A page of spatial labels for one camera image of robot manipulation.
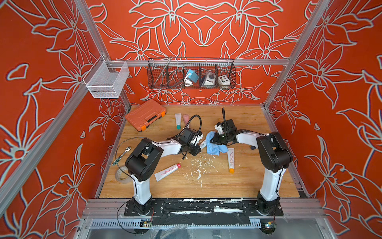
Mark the orange cap toothpaste tube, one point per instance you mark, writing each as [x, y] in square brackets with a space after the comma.
[231, 160]

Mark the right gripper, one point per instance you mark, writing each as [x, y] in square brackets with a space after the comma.
[216, 140]

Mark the blue microfiber cloth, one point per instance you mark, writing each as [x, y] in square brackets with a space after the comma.
[214, 149]

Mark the pink translucent tube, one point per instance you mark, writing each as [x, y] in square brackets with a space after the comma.
[186, 118]

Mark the black wire basket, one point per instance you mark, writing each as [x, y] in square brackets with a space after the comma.
[173, 73]

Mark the ratchet wrench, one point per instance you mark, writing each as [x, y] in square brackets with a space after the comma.
[118, 159]

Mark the green cap toothpaste tube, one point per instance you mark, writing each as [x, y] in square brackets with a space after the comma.
[178, 117]

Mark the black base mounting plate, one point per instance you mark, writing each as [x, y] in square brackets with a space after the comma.
[202, 212]

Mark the pink cap toothpaste tube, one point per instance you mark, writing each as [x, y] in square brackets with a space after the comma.
[166, 172]

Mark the orange tool case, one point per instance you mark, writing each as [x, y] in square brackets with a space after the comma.
[146, 114]

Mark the teal white charger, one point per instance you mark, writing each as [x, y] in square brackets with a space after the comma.
[191, 78]

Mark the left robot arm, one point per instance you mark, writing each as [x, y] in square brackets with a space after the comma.
[143, 161]

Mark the clear plastic bin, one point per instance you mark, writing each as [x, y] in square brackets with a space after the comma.
[105, 82]

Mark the white round dial device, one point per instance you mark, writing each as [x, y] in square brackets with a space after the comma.
[209, 80]

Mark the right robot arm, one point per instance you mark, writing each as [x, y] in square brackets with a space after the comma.
[275, 157]

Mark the clear tape roll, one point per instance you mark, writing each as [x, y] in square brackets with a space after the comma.
[121, 175]

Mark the black cap white tube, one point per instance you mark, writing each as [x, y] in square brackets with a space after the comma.
[203, 144]

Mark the white button box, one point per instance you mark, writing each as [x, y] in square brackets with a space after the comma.
[224, 82]

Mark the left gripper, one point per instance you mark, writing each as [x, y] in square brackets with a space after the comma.
[197, 149]

